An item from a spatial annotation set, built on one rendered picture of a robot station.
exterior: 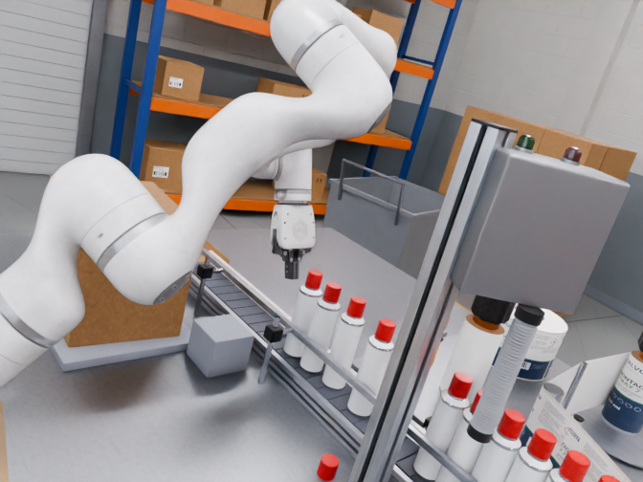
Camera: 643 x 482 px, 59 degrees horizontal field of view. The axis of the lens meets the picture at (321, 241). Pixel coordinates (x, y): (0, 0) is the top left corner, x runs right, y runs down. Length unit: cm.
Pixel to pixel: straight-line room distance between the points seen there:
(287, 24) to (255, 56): 470
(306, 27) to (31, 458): 78
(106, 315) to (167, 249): 49
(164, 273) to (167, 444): 40
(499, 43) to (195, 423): 612
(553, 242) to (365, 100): 32
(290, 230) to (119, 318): 41
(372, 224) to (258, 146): 260
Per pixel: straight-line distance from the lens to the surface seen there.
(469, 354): 129
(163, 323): 130
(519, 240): 77
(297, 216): 126
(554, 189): 76
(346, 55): 84
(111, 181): 82
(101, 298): 122
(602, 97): 603
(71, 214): 82
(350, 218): 346
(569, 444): 110
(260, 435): 114
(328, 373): 121
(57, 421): 112
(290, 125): 81
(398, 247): 331
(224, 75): 544
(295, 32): 85
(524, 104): 646
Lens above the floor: 154
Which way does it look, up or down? 18 degrees down
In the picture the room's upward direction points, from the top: 15 degrees clockwise
